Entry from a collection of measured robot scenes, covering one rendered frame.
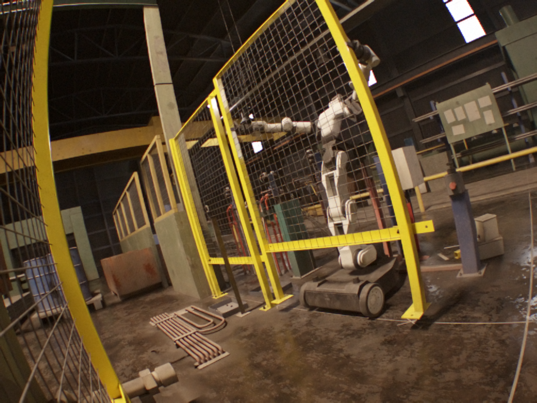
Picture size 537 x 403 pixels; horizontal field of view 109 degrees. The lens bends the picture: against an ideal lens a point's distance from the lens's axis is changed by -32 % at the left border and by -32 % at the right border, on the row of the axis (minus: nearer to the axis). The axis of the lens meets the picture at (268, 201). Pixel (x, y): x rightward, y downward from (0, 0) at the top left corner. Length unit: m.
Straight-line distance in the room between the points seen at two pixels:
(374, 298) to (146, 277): 3.76
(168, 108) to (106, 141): 10.63
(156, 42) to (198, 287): 3.28
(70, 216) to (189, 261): 8.36
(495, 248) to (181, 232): 2.96
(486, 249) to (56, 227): 2.31
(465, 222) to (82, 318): 1.91
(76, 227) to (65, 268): 10.28
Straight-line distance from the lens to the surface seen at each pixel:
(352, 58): 1.40
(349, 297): 1.71
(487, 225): 2.16
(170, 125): 3.61
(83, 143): 14.13
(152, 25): 4.49
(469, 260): 1.97
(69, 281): 0.82
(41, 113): 0.92
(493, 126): 7.13
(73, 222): 11.11
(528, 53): 9.74
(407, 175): 2.61
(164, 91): 3.82
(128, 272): 4.70
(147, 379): 1.31
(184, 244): 3.20
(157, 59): 4.08
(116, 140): 14.27
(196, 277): 3.25
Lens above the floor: 0.79
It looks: 1 degrees up
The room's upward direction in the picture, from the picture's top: 16 degrees counter-clockwise
